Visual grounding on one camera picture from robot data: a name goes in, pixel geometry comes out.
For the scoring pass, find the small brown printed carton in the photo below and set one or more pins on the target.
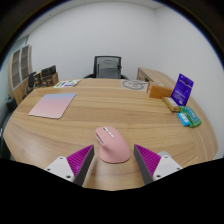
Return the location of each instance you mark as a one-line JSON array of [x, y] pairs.
[[38, 80]]

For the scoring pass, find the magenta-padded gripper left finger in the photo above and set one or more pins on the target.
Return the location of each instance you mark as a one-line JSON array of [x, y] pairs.
[[77, 161]]

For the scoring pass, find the small yellow box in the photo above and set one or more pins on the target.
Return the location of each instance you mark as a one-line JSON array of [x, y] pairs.
[[171, 104]]

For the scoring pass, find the large brown printed carton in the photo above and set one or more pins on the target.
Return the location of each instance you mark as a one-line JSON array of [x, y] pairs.
[[50, 78]]

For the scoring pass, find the wooden side cabinet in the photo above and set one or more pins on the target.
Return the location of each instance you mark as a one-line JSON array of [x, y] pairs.
[[155, 75]]

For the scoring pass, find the black padded armchair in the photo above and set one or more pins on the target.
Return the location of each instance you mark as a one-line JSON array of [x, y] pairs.
[[10, 104]]

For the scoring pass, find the white sticker sheet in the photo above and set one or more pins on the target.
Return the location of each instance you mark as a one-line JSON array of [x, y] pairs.
[[67, 83]]

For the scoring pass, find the pink and blue mouse pad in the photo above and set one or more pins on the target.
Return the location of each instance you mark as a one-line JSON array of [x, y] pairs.
[[52, 105]]

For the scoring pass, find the black mesh office chair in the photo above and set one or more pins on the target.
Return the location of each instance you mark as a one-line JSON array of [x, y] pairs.
[[107, 58]]

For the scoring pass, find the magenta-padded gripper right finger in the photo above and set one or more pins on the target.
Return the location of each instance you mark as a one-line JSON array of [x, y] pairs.
[[150, 160]]

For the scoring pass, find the wooden shelf unit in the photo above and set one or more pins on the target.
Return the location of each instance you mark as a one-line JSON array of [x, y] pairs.
[[18, 68]]

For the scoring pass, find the small black swivel chair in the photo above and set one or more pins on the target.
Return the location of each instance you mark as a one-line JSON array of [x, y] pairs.
[[31, 80]]

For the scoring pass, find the small blue box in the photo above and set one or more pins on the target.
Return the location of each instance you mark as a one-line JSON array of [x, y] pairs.
[[183, 119]]

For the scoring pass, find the orange-brown cardboard box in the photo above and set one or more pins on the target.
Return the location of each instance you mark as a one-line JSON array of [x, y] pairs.
[[160, 91]]

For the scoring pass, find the grey backpack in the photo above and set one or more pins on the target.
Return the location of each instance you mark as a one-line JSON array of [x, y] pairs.
[[109, 70]]

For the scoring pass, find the pink computer mouse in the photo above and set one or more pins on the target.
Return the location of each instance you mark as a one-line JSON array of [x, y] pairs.
[[113, 146]]

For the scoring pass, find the green flat box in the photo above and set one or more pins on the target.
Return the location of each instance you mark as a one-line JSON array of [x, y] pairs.
[[192, 116]]

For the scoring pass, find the purple standing sign card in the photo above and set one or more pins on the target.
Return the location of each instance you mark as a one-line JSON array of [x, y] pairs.
[[182, 90]]

